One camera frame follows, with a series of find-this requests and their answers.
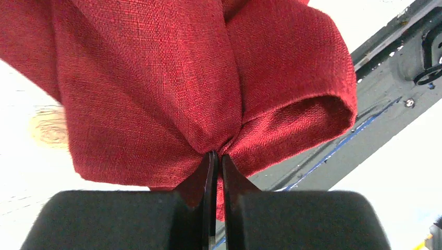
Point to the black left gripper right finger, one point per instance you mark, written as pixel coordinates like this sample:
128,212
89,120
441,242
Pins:
257,219

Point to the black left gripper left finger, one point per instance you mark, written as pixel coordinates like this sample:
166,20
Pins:
183,218

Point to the red cloth napkin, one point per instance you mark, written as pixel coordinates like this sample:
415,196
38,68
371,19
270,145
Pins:
146,88

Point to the floral patterned tablecloth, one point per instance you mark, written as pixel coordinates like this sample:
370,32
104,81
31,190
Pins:
24,190

